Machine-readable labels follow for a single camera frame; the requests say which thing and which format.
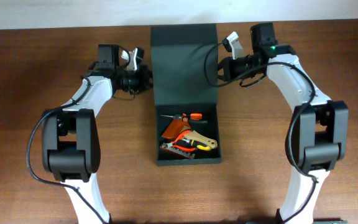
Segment orange scraper with wooden handle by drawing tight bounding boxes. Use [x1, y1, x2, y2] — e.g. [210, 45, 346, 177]
[162, 119, 218, 149]

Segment orange black needle-nose pliers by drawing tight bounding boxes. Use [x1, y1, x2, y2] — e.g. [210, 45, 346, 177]
[161, 113, 208, 124]

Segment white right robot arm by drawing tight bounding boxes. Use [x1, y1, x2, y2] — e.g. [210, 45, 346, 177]
[218, 22, 349, 224]

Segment orange socket rail with sockets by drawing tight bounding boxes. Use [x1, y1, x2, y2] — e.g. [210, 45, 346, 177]
[160, 143, 196, 159]

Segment black storage box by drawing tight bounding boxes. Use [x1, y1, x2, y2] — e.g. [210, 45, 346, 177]
[150, 23, 223, 167]

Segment red black diagonal cutters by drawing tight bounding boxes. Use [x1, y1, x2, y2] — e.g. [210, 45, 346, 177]
[160, 129, 196, 152]

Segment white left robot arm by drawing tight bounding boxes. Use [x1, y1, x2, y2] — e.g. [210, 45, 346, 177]
[37, 44, 152, 223]

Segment yellow black screwdriver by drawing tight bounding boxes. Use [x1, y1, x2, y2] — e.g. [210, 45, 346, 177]
[176, 139, 212, 152]

